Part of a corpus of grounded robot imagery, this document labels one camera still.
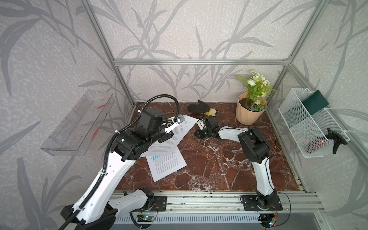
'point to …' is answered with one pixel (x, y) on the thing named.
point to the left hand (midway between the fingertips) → (168, 122)
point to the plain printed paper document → (180, 131)
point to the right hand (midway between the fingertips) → (194, 132)
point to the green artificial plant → (258, 88)
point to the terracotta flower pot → (246, 116)
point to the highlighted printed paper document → (162, 165)
